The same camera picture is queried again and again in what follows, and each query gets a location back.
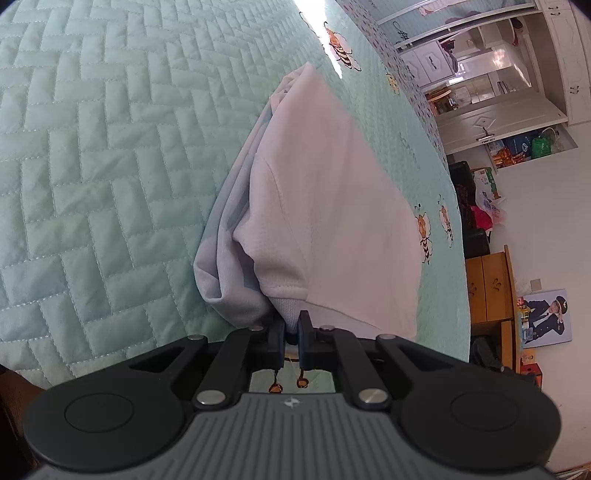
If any sliding door wardrobe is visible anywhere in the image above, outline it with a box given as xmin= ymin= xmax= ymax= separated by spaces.
xmin=368 ymin=0 xmax=551 ymax=51

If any black bag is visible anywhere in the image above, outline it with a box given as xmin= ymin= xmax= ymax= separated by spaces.
xmin=470 ymin=336 xmax=542 ymax=389

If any white plastic bag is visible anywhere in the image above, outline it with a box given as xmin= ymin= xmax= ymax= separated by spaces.
xmin=475 ymin=191 xmax=507 ymax=228

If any pile of colourful bags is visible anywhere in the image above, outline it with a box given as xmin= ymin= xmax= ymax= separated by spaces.
xmin=491 ymin=128 xmax=563 ymax=168

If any green and white cardboard box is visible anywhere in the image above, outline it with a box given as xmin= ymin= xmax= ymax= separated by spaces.
xmin=470 ymin=167 xmax=502 ymax=200

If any portrait photo print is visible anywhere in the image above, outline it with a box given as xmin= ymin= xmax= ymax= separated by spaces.
xmin=516 ymin=289 xmax=574 ymax=350

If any red cloth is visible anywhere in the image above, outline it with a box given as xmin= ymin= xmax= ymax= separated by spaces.
xmin=470 ymin=205 xmax=493 ymax=230

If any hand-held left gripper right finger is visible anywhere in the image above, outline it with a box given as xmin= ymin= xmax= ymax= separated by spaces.
xmin=299 ymin=311 xmax=455 ymax=409

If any mint bee print quilted bedspread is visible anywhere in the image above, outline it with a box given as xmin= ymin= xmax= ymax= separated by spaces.
xmin=0 ymin=0 xmax=472 ymax=394

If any white t-shirt with navy trim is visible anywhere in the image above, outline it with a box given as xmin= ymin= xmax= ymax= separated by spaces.
xmin=194 ymin=62 xmax=424 ymax=341

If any black sofa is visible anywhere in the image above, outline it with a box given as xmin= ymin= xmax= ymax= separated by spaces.
xmin=447 ymin=160 xmax=491 ymax=260

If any white door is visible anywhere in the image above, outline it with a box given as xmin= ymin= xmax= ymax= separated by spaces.
xmin=436 ymin=96 xmax=570 ymax=156

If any white drawer cabinet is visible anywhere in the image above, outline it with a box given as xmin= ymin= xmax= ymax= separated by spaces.
xmin=399 ymin=39 xmax=459 ymax=87

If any wooden nightstand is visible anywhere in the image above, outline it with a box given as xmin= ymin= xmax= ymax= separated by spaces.
xmin=465 ymin=244 xmax=523 ymax=361

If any wooden chair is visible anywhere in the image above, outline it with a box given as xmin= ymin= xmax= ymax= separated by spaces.
xmin=424 ymin=87 xmax=456 ymax=117

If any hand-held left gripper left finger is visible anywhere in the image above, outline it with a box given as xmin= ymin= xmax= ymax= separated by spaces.
xmin=129 ymin=320 xmax=286 ymax=409

